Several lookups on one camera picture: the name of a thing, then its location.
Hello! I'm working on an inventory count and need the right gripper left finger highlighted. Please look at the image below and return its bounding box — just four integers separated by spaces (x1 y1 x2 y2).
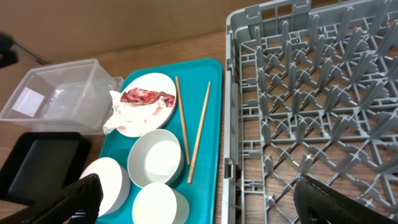
1 174 103 224

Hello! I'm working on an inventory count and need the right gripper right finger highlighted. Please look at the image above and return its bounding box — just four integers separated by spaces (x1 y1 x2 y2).
294 175 397 224

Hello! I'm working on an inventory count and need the pink bowl with rice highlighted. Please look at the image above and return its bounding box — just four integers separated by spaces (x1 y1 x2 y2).
80 157 131 217

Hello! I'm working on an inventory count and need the white napkin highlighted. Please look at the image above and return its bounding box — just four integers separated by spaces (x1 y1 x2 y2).
103 91 169 137

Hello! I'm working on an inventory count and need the red snack wrapper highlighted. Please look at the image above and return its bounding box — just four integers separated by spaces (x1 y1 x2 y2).
120 88 175 107

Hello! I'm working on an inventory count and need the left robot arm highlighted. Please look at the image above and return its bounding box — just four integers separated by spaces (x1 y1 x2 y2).
0 32 19 68

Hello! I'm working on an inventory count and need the grey dishwasher rack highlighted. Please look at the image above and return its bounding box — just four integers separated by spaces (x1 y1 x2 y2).
221 0 397 223

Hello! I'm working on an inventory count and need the black plastic tray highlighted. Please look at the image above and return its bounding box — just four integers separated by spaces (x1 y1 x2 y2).
1 132 91 205

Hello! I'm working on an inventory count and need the white paper cup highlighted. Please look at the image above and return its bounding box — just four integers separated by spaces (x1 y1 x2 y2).
132 182 190 224

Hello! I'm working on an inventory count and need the grey-green bowl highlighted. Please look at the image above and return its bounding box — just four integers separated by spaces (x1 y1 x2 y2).
127 129 185 188

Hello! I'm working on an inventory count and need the pink round plate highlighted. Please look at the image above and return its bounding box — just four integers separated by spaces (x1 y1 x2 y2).
116 73 177 138

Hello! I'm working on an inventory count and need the clear plastic bin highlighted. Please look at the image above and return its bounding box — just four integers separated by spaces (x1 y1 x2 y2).
1 58 124 134

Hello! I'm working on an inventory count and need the right wooden chopstick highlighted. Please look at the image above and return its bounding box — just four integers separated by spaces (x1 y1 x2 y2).
187 82 211 184

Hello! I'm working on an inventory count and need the wooden chopstick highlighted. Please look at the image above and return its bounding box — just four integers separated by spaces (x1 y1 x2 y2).
187 82 211 184
175 76 190 165

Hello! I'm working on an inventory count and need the left wooden chopstick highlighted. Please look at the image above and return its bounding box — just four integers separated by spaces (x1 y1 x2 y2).
175 76 190 165

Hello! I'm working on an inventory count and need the teal serving tray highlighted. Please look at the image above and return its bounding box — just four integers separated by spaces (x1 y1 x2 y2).
95 57 224 224

